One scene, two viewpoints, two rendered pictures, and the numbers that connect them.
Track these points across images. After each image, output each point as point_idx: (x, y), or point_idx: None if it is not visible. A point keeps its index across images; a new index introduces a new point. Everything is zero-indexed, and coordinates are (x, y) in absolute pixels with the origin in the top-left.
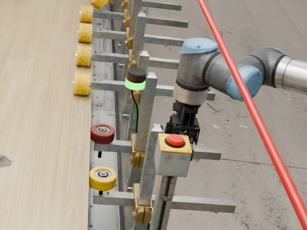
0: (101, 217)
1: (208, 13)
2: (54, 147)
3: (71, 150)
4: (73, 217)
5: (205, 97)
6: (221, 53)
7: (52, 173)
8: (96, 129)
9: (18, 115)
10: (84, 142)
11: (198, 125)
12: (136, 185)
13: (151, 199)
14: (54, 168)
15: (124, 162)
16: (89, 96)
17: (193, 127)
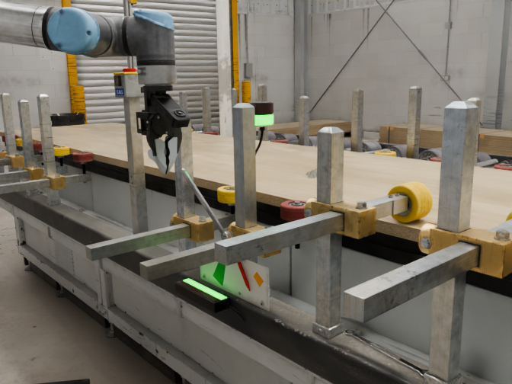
0: None
1: None
2: (304, 189)
3: (288, 191)
4: (212, 177)
5: (138, 78)
6: (126, 17)
7: (270, 182)
8: (302, 203)
9: (387, 191)
10: (291, 196)
11: (140, 112)
12: (208, 219)
13: (183, 223)
14: (274, 184)
15: (304, 313)
16: (392, 222)
17: (142, 110)
